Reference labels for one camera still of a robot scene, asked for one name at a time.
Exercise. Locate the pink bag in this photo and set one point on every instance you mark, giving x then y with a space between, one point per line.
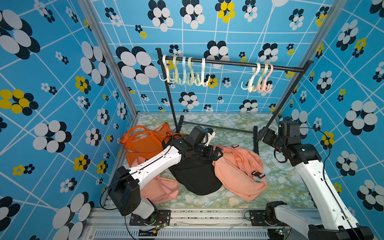
160 190
241 172

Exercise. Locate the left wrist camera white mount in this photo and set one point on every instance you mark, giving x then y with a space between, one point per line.
209 136

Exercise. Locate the black metal clothes rack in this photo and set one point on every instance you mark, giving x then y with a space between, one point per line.
300 71

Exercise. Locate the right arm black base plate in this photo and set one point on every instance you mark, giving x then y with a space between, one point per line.
257 218

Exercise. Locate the black bag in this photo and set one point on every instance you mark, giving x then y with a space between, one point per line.
197 175

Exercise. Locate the pale green hook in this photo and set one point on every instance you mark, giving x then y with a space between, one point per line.
261 84
194 78
175 79

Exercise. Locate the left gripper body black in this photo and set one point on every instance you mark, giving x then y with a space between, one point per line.
208 152

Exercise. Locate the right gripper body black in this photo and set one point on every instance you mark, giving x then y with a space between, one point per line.
270 138

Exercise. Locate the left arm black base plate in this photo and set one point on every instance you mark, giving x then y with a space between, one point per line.
159 217

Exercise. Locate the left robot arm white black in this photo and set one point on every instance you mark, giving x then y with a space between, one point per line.
125 189

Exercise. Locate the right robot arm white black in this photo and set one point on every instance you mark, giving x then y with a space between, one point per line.
336 221

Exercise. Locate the white hook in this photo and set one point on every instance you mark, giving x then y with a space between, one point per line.
250 86
201 78
165 69

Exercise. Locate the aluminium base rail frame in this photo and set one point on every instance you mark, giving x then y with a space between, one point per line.
192 224

